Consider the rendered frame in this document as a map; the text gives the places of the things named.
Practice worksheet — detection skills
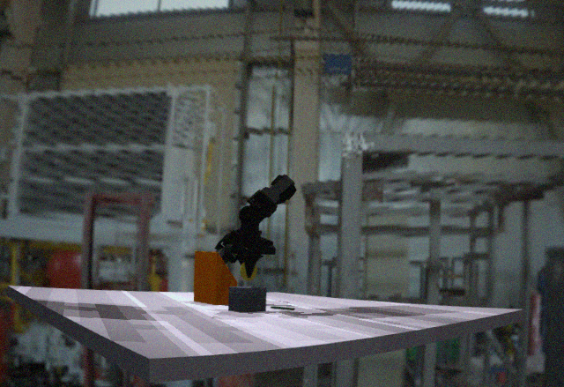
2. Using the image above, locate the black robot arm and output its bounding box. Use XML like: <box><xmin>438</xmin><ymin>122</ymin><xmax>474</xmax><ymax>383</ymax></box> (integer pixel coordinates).
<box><xmin>215</xmin><ymin>175</ymin><xmax>296</xmax><ymax>264</ymax></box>

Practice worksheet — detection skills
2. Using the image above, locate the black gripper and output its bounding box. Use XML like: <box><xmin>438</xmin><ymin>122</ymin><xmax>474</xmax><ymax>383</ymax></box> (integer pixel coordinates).
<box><xmin>224</xmin><ymin>227</ymin><xmax>276</xmax><ymax>278</ymax></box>

